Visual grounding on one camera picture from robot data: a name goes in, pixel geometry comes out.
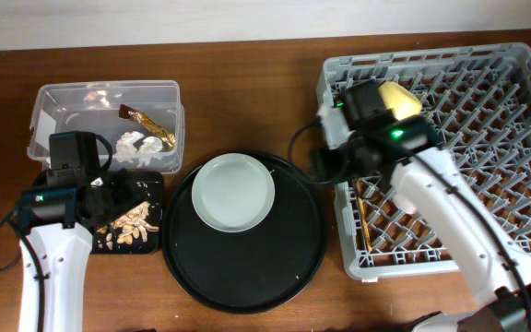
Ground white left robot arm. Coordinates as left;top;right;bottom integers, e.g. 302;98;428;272
11;131;144;331

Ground grey round plate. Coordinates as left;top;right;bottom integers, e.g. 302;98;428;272
191;153;276;233

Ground peanut shells and rice scraps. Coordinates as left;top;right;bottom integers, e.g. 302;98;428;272
92;181;164;255

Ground clear plastic waste bin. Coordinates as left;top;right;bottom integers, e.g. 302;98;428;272
27;80;185;174

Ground gold foil snack wrapper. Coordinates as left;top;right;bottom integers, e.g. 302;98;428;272
118;104;176;150

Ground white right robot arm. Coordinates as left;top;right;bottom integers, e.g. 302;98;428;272
311;81;531;331

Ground yellow bowl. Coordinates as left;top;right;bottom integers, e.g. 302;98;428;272
379;81;422;120

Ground wooden chopstick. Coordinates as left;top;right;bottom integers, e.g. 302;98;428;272
355;180;372;253

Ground round black tray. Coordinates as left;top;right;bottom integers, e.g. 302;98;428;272
161;151;327;314

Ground grey dishwasher rack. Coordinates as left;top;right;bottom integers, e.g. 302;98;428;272
316;43;531;282

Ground black rectangular tray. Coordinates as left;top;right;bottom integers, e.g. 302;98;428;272
28;171;165;255

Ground pink plastic cup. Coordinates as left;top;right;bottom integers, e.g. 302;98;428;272
393;191;418;215

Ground white paper napkin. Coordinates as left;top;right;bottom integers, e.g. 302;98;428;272
114;131;163;168

